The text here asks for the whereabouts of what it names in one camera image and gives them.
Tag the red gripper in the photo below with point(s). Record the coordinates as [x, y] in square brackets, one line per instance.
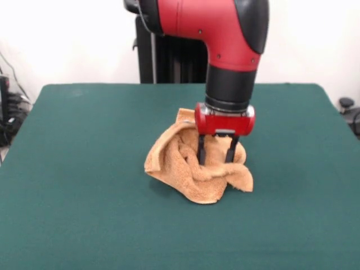
[225, 123]

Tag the orange terry towel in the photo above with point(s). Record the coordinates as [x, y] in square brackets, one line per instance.
[174, 174]

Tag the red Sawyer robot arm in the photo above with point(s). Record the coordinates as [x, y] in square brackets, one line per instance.
[197, 17]

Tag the dark green table cloth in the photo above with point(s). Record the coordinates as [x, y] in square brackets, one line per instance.
[84, 168]

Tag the black office chair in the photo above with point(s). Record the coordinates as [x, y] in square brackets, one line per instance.
[346, 102]

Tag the black electronics box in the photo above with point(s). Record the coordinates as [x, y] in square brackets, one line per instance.
[4, 90]

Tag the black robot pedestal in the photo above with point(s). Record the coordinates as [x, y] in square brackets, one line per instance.
[146, 56]

